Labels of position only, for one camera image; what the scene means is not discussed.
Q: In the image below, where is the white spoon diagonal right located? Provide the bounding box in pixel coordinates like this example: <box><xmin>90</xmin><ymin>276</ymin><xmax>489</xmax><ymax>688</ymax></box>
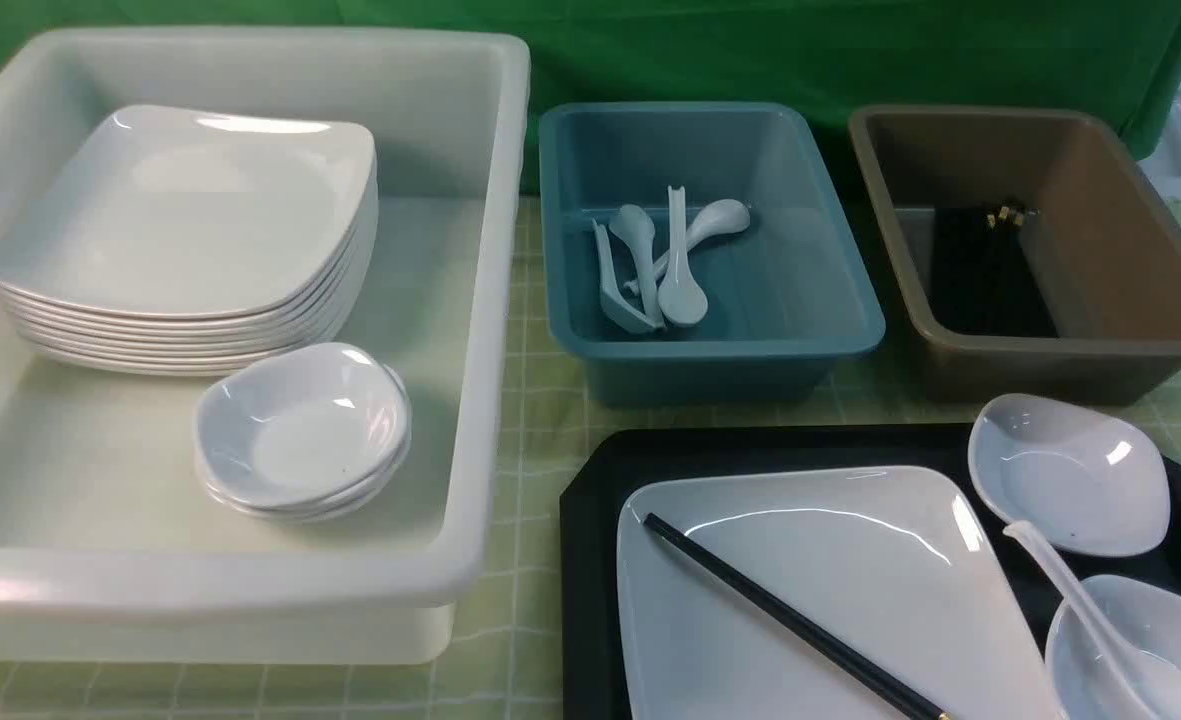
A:
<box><xmin>621</xmin><ymin>199</ymin><xmax>751</xmax><ymax>295</ymax></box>

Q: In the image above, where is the green checked table mat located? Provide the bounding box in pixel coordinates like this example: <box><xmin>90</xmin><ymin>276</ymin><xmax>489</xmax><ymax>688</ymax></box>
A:
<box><xmin>0</xmin><ymin>195</ymin><xmax>1181</xmax><ymax>720</ymax></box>

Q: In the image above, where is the small white dish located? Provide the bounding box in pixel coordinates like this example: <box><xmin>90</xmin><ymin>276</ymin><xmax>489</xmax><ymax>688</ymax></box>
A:
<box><xmin>968</xmin><ymin>393</ymin><xmax>1172</xmax><ymax>559</ymax></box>

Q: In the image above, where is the white spoon centre upright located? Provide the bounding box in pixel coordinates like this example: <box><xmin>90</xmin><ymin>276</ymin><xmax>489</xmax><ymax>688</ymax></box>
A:
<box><xmin>658</xmin><ymin>186</ymin><xmax>709</xmax><ymax>328</ymax></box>

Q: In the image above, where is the black serving tray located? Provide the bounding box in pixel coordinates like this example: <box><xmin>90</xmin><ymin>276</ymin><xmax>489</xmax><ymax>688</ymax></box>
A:
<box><xmin>559</xmin><ymin>423</ymin><xmax>1181</xmax><ymax>719</ymax></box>

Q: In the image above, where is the white spoon leftmost in bin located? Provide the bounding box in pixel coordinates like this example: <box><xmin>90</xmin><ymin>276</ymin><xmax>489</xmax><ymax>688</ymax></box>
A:
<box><xmin>591</xmin><ymin>220</ymin><xmax>664</xmax><ymax>334</ymax></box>

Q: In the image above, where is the black chopsticks bundle in bin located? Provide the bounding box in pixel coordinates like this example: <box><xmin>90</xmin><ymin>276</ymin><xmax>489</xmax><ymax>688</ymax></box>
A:
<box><xmin>928</xmin><ymin>196</ymin><xmax>1057</xmax><ymax>338</ymax></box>

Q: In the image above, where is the white spoon bowl up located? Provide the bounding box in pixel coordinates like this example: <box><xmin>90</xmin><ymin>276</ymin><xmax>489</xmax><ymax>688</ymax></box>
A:
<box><xmin>609</xmin><ymin>204</ymin><xmax>666</xmax><ymax>329</ymax></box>

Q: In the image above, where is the stack of small white bowls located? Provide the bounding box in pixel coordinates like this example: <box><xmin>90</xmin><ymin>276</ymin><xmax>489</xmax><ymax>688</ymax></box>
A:
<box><xmin>193</xmin><ymin>342</ymin><xmax>413</xmax><ymax>523</ymax></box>

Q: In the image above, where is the large white plastic tub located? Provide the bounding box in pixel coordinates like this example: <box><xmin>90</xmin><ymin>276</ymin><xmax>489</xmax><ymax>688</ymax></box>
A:
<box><xmin>0</xmin><ymin>26</ymin><xmax>530</xmax><ymax>665</ymax></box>

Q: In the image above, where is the black chopstick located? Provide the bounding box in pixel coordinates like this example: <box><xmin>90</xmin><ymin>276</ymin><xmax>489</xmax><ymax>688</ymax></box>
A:
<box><xmin>642</xmin><ymin>512</ymin><xmax>951</xmax><ymax>719</ymax></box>

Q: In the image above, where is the brown plastic bin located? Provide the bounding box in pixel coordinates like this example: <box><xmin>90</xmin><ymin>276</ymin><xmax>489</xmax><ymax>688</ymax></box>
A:
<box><xmin>849</xmin><ymin>104</ymin><xmax>1181</xmax><ymax>405</ymax></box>

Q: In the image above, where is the white square rice plate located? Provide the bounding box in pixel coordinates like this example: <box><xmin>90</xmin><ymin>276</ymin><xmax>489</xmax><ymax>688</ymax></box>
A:
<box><xmin>616</xmin><ymin>465</ymin><xmax>1064</xmax><ymax>719</ymax></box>

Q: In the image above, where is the green backdrop cloth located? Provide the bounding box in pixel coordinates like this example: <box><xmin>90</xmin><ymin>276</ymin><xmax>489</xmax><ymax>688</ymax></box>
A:
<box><xmin>0</xmin><ymin>1</ymin><xmax>1181</xmax><ymax>190</ymax></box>

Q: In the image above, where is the stack of white square plates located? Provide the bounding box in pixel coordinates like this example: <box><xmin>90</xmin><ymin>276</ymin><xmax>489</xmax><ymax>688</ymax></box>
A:
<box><xmin>0</xmin><ymin>104</ymin><xmax>379</xmax><ymax>377</ymax></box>

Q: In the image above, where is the teal plastic bin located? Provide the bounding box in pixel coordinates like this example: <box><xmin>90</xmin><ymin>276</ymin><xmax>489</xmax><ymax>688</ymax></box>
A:
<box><xmin>539</xmin><ymin>102</ymin><xmax>885</xmax><ymax>407</ymax></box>

